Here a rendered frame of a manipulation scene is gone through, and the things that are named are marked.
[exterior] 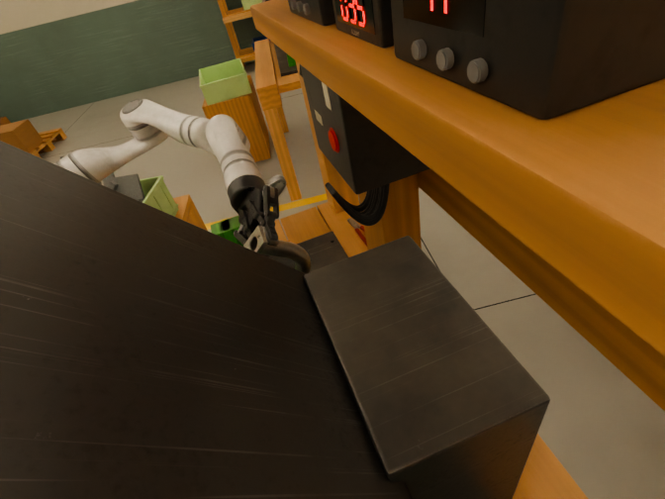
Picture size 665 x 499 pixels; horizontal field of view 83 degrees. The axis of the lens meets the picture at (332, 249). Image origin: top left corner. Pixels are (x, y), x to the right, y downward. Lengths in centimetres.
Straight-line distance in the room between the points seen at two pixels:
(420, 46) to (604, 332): 39
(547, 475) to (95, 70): 804
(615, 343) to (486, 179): 37
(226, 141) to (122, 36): 711
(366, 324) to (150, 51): 752
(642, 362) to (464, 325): 18
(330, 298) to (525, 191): 39
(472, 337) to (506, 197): 30
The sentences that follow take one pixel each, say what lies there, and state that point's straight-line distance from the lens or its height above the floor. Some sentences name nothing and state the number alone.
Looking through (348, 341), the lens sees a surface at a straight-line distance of 48.
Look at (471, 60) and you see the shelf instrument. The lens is 24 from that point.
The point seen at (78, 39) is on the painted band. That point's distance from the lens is 812.
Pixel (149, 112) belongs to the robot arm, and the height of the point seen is 137.
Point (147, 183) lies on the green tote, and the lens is 182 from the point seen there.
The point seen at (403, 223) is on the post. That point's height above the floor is 111.
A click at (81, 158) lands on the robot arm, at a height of 131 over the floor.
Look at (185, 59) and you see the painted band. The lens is 777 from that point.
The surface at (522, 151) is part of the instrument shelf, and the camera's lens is 19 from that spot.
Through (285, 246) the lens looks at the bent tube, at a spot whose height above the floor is 122.
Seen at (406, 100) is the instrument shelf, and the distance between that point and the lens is 26.
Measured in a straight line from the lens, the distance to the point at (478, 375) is 45.
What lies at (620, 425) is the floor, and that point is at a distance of 193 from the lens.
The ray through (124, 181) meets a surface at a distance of 173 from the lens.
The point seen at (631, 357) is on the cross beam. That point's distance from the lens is 54.
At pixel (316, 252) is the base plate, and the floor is 90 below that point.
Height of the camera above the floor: 163
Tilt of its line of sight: 40 degrees down
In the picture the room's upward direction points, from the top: 14 degrees counter-clockwise
